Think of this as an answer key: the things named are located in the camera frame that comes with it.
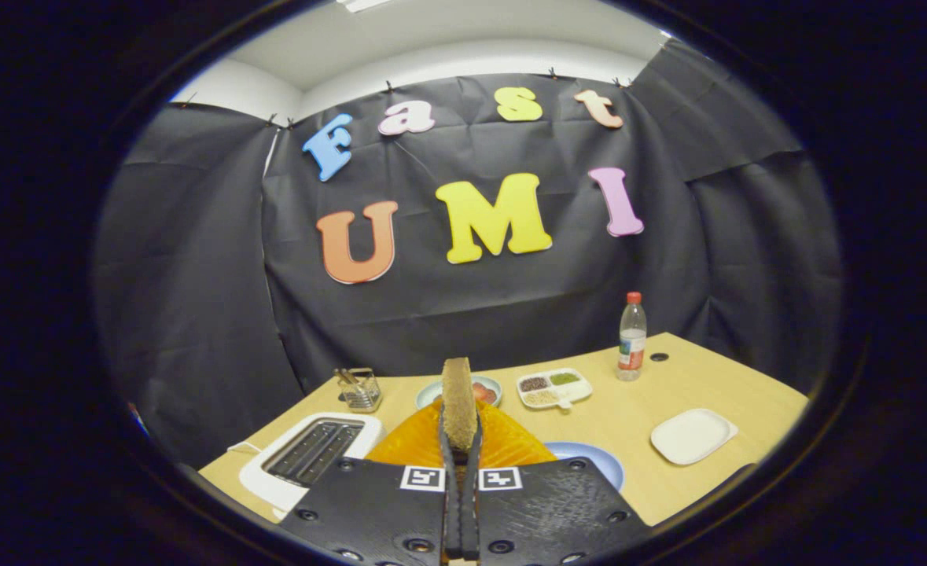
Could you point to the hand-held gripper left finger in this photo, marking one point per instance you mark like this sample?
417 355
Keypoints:
373 515

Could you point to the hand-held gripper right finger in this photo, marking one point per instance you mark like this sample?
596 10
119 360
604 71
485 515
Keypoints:
557 515

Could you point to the brown toast bread slice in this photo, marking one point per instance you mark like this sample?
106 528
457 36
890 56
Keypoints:
458 405

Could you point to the blue round plate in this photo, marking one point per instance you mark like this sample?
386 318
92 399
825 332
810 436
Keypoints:
597 464

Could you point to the white toaster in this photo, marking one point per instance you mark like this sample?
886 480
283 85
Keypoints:
274 487

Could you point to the clear square stick holder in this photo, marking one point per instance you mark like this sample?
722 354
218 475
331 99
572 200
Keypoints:
361 393

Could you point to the white divided seed tray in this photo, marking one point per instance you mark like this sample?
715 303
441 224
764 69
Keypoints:
577 391

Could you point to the pale green round plate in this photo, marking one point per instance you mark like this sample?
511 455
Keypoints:
429 391

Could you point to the red tomato slice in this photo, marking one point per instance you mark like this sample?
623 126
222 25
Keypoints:
484 391

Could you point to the white square plate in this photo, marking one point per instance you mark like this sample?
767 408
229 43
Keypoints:
693 436

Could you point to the clear red-capped water bottle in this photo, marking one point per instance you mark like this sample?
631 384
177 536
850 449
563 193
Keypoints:
631 346

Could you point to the black backdrop cloth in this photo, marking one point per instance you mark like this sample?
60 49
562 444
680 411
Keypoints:
463 314

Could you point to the ceiling light panel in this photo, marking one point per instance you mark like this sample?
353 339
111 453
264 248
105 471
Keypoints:
362 4

